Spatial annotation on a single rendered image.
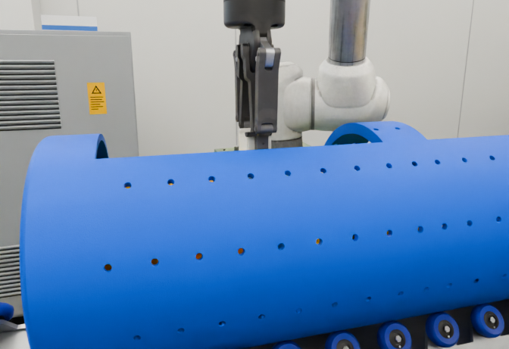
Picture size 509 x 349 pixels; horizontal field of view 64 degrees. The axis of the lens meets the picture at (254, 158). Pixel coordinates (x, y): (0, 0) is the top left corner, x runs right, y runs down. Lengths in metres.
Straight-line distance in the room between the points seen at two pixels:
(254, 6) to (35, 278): 0.35
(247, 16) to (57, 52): 1.63
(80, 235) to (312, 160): 0.26
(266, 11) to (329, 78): 0.67
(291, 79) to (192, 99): 2.24
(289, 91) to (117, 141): 1.13
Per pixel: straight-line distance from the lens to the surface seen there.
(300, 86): 1.17
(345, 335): 0.58
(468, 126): 4.70
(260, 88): 0.47
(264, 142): 0.50
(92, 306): 0.43
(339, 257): 0.46
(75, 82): 2.06
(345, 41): 1.12
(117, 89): 2.05
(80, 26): 2.22
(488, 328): 0.69
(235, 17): 0.50
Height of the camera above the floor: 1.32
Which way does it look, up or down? 13 degrees down
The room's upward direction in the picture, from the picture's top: straight up
